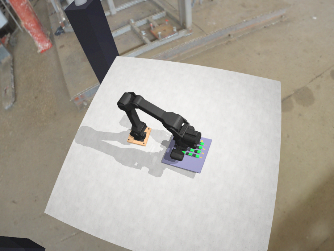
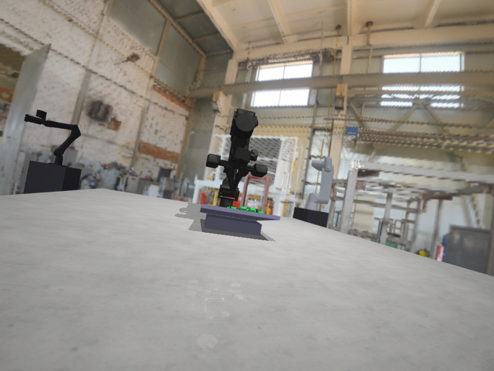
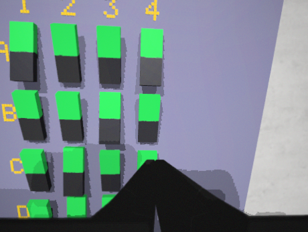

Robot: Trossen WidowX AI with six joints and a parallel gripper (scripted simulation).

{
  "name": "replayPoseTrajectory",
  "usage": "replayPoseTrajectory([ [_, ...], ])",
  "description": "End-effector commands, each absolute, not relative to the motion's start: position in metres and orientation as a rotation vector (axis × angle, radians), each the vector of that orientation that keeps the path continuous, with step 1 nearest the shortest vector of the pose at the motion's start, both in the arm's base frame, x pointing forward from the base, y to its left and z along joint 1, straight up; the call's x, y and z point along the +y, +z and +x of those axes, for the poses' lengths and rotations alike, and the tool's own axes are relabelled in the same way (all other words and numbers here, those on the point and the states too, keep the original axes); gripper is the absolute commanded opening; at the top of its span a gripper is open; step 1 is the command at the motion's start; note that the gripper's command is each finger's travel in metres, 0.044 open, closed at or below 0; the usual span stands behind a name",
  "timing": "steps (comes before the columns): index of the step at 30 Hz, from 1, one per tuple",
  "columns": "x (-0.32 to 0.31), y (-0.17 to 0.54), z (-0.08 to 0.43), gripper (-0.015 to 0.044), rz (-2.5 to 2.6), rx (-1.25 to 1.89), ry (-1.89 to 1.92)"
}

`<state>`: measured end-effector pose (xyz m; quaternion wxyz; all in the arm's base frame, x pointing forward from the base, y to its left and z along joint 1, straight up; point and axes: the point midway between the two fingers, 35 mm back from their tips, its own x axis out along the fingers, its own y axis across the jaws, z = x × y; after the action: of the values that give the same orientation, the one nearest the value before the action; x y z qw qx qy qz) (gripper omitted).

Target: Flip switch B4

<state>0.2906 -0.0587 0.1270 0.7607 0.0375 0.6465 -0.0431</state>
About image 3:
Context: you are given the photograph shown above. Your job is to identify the grey switch panel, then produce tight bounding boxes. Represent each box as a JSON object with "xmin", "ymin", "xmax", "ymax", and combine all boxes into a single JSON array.
[{"xmin": 0, "ymin": 0, "xmax": 284, "ymax": 218}]

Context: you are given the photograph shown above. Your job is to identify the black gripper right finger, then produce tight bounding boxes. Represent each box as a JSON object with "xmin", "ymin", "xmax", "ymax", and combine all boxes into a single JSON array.
[{"xmin": 155, "ymin": 160, "xmax": 308, "ymax": 232}]

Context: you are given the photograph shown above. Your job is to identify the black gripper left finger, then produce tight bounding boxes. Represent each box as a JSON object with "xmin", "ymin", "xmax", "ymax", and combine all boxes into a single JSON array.
[{"xmin": 0, "ymin": 160, "xmax": 158, "ymax": 232}]

